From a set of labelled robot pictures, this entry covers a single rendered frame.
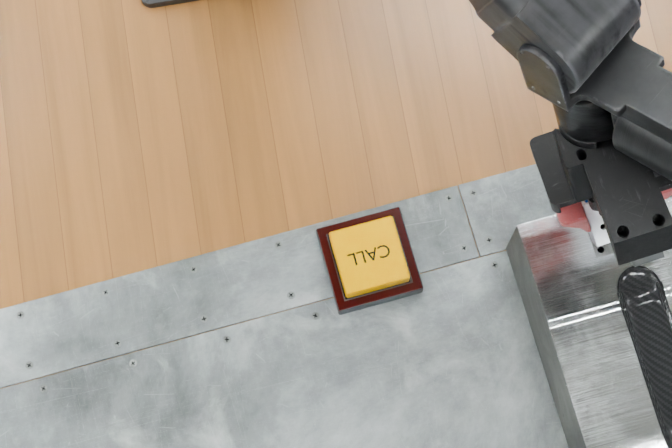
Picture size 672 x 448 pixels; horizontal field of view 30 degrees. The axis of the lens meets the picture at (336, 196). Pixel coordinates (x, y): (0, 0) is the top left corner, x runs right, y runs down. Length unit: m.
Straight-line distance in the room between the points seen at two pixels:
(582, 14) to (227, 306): 0.49
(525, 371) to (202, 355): 0.29
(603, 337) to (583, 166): 0.21
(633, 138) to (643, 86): 0.04
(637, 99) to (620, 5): 0.06
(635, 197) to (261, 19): 0.49
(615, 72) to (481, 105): 0.37
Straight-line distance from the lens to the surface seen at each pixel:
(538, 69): 0.83
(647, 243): 0.89
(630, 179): 0.90
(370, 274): 1.12
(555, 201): 0.95
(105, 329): 1.17
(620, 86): 0.85
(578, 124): 0.89
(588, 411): 1.07
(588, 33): 0.81
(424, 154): 1.19
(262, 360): 1.15
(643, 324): 1.09
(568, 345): 1.07
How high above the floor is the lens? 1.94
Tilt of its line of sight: 75 degrees down
